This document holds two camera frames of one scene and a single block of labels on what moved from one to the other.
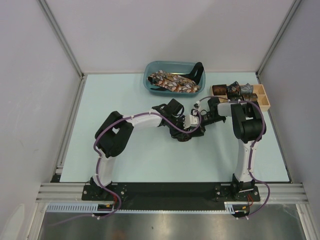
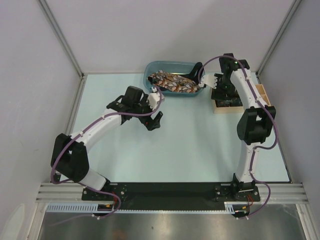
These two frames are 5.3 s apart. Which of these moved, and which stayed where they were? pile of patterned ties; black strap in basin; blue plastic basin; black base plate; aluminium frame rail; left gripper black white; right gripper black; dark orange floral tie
Moved: right gripper black; left gripper black white; dark orange floral tie
Stayed: black base plate; blue plastic basin; black strap in basin; aluminium frame rail; pile of patterned ties
